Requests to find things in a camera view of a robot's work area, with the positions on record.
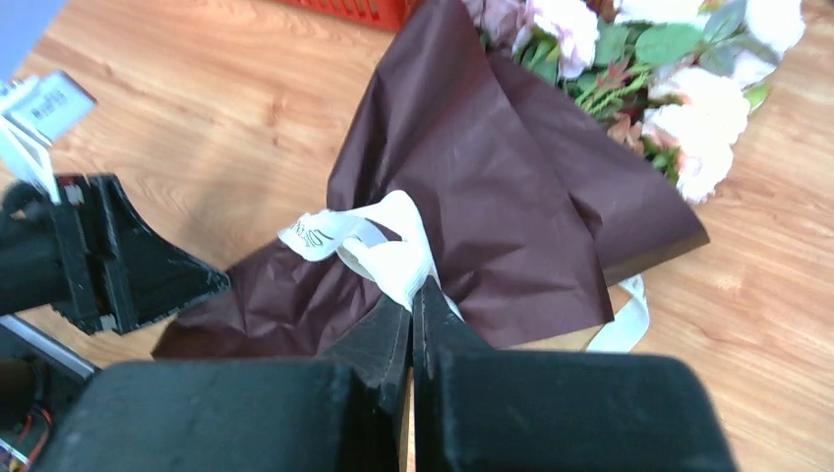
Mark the white printed ribbon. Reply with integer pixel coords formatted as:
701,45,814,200
278,191,650,353

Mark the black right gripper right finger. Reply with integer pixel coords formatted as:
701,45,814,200
413,280,737,471

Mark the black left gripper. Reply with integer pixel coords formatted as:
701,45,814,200
1,174,230,334

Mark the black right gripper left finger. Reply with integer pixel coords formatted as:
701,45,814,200
34,299,411,472

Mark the pink flower bouquet brown wrap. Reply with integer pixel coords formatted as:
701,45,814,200
151,0,807,361

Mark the red plastic shopping basket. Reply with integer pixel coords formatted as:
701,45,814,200
281,0,420,32

